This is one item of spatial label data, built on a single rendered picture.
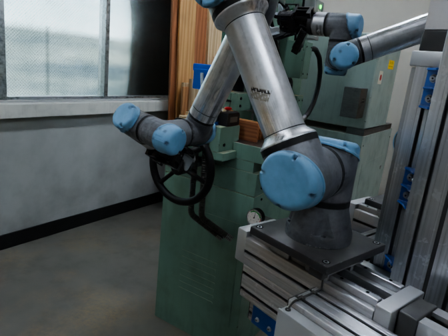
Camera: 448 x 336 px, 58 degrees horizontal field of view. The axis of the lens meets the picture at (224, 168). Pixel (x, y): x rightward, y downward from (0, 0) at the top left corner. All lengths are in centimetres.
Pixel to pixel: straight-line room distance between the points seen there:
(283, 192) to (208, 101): 39
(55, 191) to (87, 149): 34
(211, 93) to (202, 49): 231
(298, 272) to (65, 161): 205
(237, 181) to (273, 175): 78
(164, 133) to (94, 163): 192
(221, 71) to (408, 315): 66
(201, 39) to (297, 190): 267
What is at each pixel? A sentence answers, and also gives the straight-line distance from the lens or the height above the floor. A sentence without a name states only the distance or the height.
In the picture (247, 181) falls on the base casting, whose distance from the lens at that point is 150.
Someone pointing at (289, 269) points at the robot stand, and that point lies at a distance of 96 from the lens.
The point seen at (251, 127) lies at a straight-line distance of 154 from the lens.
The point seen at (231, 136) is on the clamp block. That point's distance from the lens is 149.
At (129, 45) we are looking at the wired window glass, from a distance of 304.
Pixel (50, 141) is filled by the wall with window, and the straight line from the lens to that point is 265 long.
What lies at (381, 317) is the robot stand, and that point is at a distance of 85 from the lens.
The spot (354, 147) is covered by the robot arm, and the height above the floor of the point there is 104.
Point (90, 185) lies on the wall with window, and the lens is 290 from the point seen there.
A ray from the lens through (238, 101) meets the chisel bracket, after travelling 162.
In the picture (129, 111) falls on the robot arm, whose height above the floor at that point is 104.
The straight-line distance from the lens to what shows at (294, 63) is 175.
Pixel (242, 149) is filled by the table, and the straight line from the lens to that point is 149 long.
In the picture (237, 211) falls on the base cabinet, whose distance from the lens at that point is 155.
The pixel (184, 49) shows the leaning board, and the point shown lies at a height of 125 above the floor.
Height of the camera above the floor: 118
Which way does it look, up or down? 15 degrees down
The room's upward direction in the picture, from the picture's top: 6 degrees clockwise
